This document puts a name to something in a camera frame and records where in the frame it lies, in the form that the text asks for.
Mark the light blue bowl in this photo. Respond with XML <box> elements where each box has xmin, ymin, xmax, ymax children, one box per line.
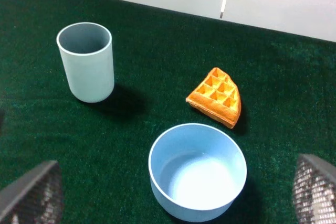
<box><xmin>148</xmin><ymin>123</ymin><xmax>247</xmax><ymax>222</ymax></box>

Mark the orange waffle piece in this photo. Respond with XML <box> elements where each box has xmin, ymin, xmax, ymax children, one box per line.
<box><xmin>185</xmin><ymin>67</ymin><xmax>242</xmax><ymax>129</ymax></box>

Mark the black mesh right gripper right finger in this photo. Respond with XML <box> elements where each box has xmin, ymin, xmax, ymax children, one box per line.
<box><xmin>292</xmin><ymin>154</ymin><xmax>335</xmax><ymax>223</ymax></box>

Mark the light blue cup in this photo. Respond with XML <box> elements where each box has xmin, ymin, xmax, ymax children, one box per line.
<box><xmin>56</xmin><ymin>22</ymin><xmax>114</xmax><ymax>103</ymax></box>

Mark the green felt table mat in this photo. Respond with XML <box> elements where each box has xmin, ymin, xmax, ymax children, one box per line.
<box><xmin>1</xmin><ymin>0</ymin><xmax>335</xmax><ymax>223</ymax></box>

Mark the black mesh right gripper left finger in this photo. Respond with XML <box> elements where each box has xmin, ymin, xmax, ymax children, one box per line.
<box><xmin>1</xmin><ymin>161</ymin><xmax>64</xmax><ymax>223</ymax></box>

